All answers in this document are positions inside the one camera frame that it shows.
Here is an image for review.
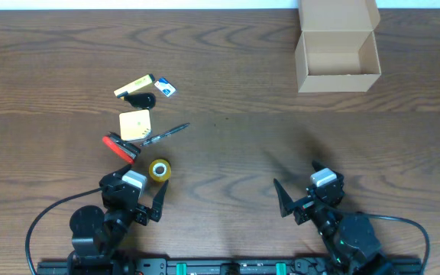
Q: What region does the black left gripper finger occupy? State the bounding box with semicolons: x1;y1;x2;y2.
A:
150;180;169;222
113;164;132;178

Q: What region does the red black stapler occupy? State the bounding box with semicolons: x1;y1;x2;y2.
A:
102;132;141;164

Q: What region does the yellow sticky note pad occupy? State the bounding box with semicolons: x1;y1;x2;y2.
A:
119;109;152;141

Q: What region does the brown cardboard box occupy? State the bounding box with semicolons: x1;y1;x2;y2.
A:
295;0;382;93

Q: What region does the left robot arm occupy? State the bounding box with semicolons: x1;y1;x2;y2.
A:
70;164;168;259

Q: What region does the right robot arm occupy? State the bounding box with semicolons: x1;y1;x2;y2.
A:
273;161;399;275

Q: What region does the yellow tape roll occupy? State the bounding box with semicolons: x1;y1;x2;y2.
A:
148;159;171;183

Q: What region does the black computer mouse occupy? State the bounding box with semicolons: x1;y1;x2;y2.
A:
123;92;156;109

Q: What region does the black ballpoint pen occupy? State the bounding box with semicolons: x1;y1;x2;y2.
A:
140;123;190;147

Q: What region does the yellow highlighter marker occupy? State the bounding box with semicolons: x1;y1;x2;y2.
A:
114;74;155;99

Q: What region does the white blue eraser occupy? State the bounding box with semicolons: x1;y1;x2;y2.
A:
154;77;176;97

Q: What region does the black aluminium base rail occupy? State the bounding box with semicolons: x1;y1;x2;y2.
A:
36;257;423;275

